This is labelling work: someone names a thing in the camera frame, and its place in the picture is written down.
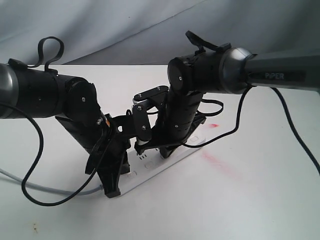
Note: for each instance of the white backdrop cloth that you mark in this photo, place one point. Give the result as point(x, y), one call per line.
point(151, 32)

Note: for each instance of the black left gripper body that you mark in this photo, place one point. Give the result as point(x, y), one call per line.
point(94, 140)

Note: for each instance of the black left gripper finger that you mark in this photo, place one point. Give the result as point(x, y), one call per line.
point(125, 167)
point(110, 166)

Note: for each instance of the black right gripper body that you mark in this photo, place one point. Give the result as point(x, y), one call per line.
point(165, 136)

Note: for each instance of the white five-outlet power strip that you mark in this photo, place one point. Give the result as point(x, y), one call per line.
point(149, 164)

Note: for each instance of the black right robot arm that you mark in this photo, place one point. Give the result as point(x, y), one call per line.
point(168, 115)

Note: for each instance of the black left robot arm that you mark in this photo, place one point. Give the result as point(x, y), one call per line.
point(72, 101)

